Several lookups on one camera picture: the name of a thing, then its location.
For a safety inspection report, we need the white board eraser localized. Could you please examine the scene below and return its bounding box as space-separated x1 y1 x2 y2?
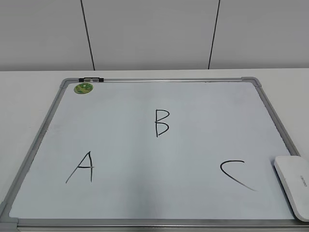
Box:
274 156 309 222

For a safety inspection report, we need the green round magnet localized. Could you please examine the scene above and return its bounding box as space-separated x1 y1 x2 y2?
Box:
74 83 93 94

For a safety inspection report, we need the white board with grey frame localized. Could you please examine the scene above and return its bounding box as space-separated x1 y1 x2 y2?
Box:
0 77 309 232

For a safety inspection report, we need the black and silver frame clip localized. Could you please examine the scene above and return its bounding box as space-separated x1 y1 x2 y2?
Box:
78 77 104 83

